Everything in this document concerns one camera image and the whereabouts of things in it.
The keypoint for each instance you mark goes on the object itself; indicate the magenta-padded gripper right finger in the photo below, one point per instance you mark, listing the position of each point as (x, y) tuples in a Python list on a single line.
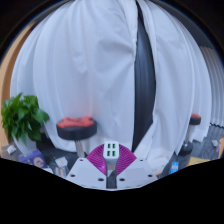
[(138, 171)]

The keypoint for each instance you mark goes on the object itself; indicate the black stool with red top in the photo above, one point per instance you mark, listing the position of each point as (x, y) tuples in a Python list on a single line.
[(195, 120), (76, 130)]

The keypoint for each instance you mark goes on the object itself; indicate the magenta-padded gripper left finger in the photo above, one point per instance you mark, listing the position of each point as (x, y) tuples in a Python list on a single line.
[(85, 173)]

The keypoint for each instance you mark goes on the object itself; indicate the white charger block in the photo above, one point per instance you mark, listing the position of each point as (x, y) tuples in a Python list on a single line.
[(111, 149)]

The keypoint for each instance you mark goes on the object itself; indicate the small brownish card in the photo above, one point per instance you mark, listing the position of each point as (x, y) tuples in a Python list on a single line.
[(61, 171)]

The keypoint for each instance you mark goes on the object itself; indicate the small white card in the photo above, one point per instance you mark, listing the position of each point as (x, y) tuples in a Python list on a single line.
[(61, 161), (48, 170)]

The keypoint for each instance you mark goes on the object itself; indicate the white flat packet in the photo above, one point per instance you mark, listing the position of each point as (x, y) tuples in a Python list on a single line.
[(11, 149)]

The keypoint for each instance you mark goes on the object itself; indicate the green potted plant, white pot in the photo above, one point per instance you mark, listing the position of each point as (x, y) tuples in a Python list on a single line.
[(23, 115)]

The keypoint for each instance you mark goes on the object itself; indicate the white pleated curtain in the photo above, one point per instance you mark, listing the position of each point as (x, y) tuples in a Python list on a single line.
[(215, 86)]

